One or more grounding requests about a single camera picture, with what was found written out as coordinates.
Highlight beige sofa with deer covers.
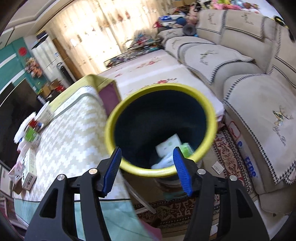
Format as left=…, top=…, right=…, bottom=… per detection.
left=158, top=9, right=295, bottom=214

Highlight yellow rimmed dark trash bin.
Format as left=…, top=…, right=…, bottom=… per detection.
left=105, top=84, right=218, bottom=178

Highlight green packet in bin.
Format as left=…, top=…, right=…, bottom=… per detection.
left=179, top=143, right=194, bottom=158

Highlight pile of plush toys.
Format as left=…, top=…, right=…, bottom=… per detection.
left=193, top=1, right=259, bottom=11

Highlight black yellow plush toy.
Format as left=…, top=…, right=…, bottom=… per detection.
left=273, top=16, right=295, bottom=42

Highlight black tower fan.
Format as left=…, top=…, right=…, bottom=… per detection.
left=56, top=62, right=74, bottom=85

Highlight dark round cushion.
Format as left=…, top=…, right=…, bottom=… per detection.
left=182, top=24, right=197, bottom=37

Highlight cardboard boxes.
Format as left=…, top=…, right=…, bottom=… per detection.
left=38, top=79, right=66, bottom=98

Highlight artificial flower bouquet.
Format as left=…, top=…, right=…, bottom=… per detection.
left=25, top=57, right=43, bottom=78

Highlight white packet in bin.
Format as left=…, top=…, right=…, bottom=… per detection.
left=156, top=134, right=182, bottom=158

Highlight chevron patterned table cloth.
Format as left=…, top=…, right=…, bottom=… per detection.
left=14, top=74, right=162, bottom=240

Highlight low shelf of books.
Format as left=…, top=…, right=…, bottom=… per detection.
left=104, top=34, right=162, bottom=69

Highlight black television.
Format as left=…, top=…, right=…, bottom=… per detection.
left=0, top=79, right=43, bottom=168

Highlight patterned red brown rug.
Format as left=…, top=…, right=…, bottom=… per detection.
left=132, top=127, right=255, bottom=230

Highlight cream window curtains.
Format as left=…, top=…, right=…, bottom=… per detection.
left=45, top=1, right=172, bottom=75

